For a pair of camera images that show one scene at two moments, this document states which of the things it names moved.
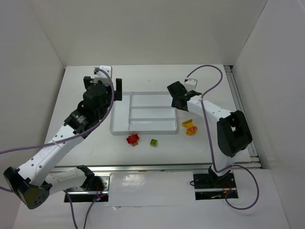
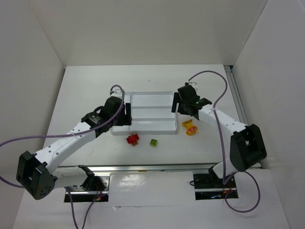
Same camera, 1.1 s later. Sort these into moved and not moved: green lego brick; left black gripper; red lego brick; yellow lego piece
Moved: left black gripper
Not moved: red lego brick; green lego brick; yellow lego piece
